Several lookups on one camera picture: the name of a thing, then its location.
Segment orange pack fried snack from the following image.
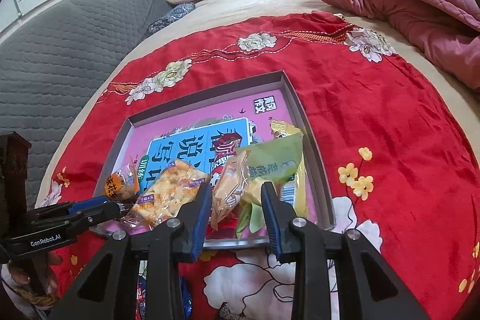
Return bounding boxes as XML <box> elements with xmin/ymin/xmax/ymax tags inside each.
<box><xmin>103</xmin><ymin>159</ymin><xmax>140</xmax><ymax>202</ymax></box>

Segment clear pack yellow puffs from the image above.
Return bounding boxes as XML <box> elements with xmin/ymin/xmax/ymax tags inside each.
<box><xmin>121</xmin><ymin>159</ymin><xmax>210</xmax><ymax>230</ymax></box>

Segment gold wafer snack bar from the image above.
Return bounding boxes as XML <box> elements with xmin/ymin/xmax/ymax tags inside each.
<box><xmin>268</xmin><ymin>119</ymin><xmax>310</xmax><ymax>220</ymax></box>

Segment brown bread snack pack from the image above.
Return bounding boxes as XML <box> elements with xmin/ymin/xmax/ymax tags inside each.
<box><xmin>210</xmin><ymin>150</ymin><xmax>250</xmax><ymax>231</ymax></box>

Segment red cow milk candy stick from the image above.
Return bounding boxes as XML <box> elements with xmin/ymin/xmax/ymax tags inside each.
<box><xmin>210</xmin><ymin>132</ymin><xmax>242</xmax><ymax>189</ymax></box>

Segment green yellow cake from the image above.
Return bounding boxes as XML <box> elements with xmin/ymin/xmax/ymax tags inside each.
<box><xmin>235</xmin><ymin>132</ymin><xmax>308</xmax><ymax>239</ymax></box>

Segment person's left hand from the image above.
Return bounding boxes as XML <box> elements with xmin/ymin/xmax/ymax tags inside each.
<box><xmin>1</xmin><ymin>253</ymin><xmax>64</xmax><ymax>319</ymax></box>

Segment blue cookie packet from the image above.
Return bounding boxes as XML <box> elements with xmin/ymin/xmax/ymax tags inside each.
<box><xmin>135</xmin><ymin>274</ymin><xmax>193</xmax><ymax>319</ymax></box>

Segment red floral cloth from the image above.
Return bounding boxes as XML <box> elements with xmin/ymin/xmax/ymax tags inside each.
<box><xmin>48</xmin><ymin>12</ymin><xmax>479</xmax><ymax>319</ymax></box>

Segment grey quilted headboard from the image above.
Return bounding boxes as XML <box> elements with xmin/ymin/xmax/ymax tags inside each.
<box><xmin>1</xmin><ymin>0</ymin><xmax>171</xmax><ymax>208</ymax></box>

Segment dark blue patterned cloth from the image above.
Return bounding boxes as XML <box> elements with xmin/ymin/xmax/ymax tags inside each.
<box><xmin>147</xmin><ymin>3</ymin><xmax>195</xmax><ymax>36</ymax></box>

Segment shallow grey cardboard box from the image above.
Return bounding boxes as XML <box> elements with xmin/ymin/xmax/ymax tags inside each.
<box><xmin>94</xmin><ymin>71</ymin><xmax>335</xmax><ymax>229</ymax></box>

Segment beige bed sheet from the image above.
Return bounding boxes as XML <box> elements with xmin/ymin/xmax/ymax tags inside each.
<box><xmin>35</xmin><ymin>0</ymin><xmax>479</xmax><ymax>206</ymax></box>

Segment pink quilted blanket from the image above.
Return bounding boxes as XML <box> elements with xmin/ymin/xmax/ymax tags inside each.
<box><xmin>321</xmin><ymin>0</ymin><xmax>479</xmax><ymax>92</ymax></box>

